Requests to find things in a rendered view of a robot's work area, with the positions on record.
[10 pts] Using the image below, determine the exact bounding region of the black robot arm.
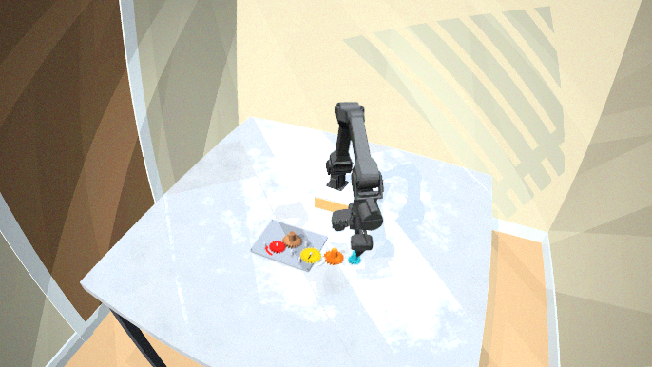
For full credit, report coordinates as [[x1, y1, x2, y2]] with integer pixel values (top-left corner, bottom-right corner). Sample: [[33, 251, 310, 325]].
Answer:
[[326, 102, 384, 231]]

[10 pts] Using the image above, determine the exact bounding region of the cyan gear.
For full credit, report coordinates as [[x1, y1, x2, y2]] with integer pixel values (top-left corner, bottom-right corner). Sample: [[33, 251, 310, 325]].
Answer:
[[348, 251, 361, 265]]

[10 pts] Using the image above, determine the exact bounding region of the tan gear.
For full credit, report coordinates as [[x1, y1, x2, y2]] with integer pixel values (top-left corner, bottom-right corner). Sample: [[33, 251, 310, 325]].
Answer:
[[282, 231, 302, 249]]

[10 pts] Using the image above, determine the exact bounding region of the red gear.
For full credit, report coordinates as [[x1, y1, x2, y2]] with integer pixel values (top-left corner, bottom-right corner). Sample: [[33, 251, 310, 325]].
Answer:
[[269, 241, 285, 253]]

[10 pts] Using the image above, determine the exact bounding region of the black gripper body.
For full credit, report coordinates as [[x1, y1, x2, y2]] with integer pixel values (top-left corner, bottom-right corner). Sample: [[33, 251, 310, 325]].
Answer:
[[350, 207, 374, 251]]

